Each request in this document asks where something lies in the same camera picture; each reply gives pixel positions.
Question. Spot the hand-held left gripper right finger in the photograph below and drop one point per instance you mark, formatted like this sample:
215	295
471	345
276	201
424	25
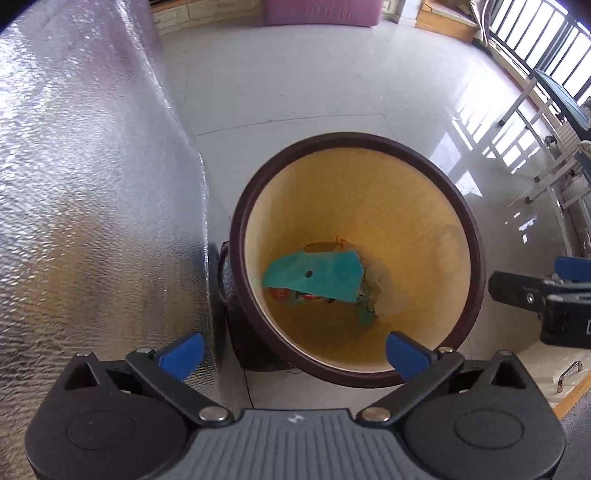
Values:
406	357

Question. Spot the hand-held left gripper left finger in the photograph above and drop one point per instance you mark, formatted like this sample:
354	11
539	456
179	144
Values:
182	354

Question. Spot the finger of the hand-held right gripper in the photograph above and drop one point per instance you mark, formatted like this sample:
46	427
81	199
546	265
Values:
572	268
512	290

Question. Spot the brown rimmed yellow trash bin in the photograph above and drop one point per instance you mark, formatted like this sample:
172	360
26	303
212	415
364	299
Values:
415	221

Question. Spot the wooden drawer front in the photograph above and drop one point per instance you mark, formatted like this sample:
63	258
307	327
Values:
540	364

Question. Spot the crumpled translucent wrapper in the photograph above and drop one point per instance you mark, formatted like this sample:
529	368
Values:
388	290

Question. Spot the white metal bench blue cushion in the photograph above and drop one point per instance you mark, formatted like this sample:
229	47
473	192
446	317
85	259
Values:
554	175
565	99

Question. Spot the teal paper sheet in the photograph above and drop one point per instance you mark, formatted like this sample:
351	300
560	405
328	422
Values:
323	277

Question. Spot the red printed wrapper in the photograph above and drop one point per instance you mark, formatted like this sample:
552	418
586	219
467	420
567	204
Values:
288	295

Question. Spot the silver foil covered table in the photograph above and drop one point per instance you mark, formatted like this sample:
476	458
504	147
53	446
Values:
92	184

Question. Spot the black window railing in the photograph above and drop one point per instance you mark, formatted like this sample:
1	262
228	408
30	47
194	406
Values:
540	32

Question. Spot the purple cushion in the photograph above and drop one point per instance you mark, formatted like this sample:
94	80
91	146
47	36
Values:
323	11

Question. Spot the cream wooden low cabinet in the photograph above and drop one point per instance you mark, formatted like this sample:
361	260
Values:
207	14

